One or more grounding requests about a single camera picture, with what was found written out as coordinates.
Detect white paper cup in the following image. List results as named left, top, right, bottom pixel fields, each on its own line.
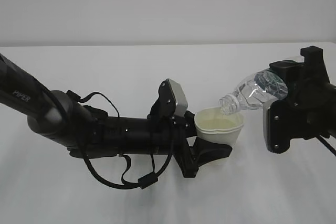
left=194, top=107, right=244, bottom=147

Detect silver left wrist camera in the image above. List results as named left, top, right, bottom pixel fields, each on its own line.
left=167, top=78, right=188, bottom=117

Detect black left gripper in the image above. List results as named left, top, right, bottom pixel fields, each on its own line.
left=147, top=79, right=233, bottom=178

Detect clear green-label water bottle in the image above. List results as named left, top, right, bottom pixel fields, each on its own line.
left=219, top=56, right=304, bottom=115

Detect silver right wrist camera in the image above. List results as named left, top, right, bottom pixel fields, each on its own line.
left=263, top=99, right=276, bottom=152

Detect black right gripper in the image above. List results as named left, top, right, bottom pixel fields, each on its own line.
left=268, top=46, right=335, bottom=154

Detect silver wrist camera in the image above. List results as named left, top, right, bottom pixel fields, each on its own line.
left=167, top=78, right=188, bottom=117
left=263, top=99, right=276, bottom=152

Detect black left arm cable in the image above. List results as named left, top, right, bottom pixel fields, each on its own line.
left=65, top=90, right=179, bottom=190

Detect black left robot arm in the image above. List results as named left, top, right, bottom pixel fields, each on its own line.
left=1, top=56, right=232, bottom=178

